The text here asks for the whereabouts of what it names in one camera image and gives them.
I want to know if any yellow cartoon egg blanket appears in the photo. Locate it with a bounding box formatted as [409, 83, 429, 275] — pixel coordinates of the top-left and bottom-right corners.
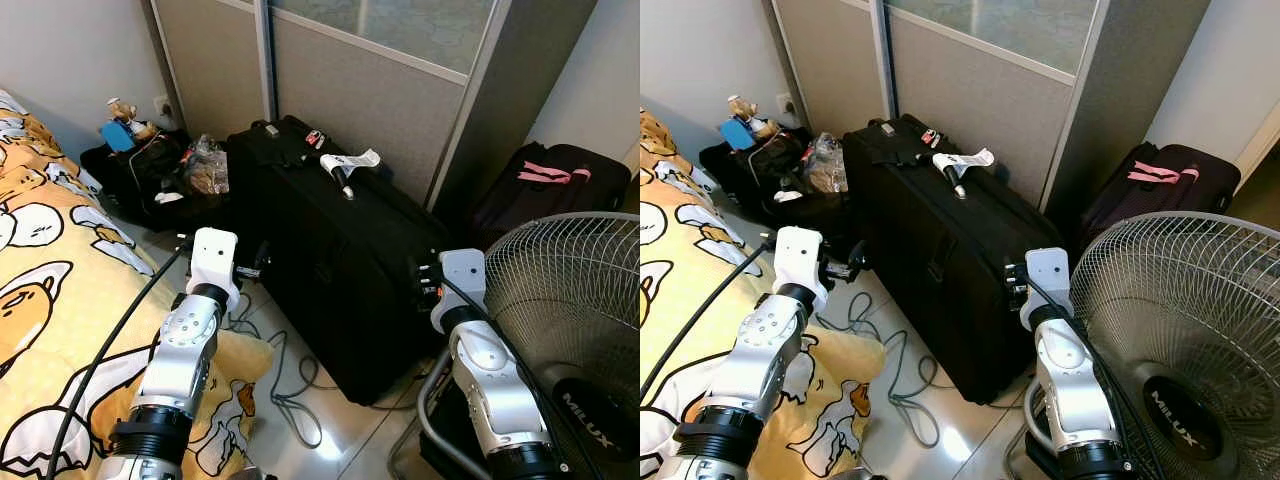
[640, 108, 888, 480]
[0, 90, 273, 480]

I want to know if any large black suitcase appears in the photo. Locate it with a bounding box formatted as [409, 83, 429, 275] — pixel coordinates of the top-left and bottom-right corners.
[225, 115, 451, 406]
[842, 113, 1063, 406]

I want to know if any white paper luggage tag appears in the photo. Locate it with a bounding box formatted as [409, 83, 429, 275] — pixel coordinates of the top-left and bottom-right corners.
[932, 148, 996, 199]
[320, 148, 382, 201]

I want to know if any grey sliding door wardrobe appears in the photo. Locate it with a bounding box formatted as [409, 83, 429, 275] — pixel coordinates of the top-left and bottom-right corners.
[770, 0, 1213, 216]
[150, 0, 601, 216]

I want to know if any pink ribbon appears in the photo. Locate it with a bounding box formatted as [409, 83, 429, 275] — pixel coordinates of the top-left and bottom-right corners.
[1127, 160, 1201, 186]
[517, 160, 593, 186]

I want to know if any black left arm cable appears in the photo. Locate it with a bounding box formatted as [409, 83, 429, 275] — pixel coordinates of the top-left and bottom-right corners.
[45, 235, 193, 480]
[640, 236, 786, 401]

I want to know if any open black travel bag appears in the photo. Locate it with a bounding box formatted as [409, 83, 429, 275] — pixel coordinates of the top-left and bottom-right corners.
[698, 128, 851, 236]
[80, 128, 233, 233]

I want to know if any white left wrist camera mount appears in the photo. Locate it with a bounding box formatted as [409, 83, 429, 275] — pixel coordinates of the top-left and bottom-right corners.
[190, 228, 241, 301]
[775, 226, 826, 301]

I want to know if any dark purple suitcase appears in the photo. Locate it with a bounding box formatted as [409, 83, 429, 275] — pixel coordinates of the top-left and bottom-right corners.
[470, 142, 633, 251]
[1078, 142, 1241, 251]

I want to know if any grey floor cable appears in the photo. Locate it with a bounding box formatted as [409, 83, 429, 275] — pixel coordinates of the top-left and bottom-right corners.
[225, 295, 341, 449]
[815, 290, 946, 449]

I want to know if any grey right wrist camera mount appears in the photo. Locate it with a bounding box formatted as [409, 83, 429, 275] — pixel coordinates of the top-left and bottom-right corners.
[1022, 248, 1071, 311]
[435, 250, 488, 311]

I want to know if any black Milux floor fan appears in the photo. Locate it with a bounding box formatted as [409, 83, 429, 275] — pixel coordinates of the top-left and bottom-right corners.
[484, 212, 641, 480]
[1070, 212, 1280, 480]

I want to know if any grey curved tube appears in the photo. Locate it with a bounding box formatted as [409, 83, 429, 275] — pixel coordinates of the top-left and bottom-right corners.
[1022, 378, 1047, 459]
[416, 350, 453, 480]

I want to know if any clear plastic bag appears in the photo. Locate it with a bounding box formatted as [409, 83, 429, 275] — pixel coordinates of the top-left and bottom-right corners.
[183, 135, 231, 196]
[800, 133, 849, 196]

